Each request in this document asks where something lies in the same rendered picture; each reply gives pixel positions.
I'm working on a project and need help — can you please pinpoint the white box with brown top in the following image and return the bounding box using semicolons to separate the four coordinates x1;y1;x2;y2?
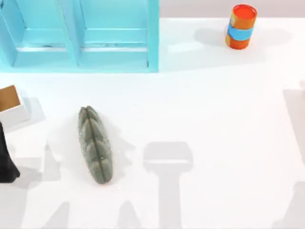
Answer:
0;85;31;129

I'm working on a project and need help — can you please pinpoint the grey-green bread loaf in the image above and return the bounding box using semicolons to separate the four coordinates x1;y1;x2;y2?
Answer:
77;105;113;185

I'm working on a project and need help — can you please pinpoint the orange and blue can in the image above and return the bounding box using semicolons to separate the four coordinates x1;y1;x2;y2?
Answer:
225;3;258;51

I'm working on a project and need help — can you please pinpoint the light blue rack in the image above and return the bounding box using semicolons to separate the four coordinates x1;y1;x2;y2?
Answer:
0;0;160;73

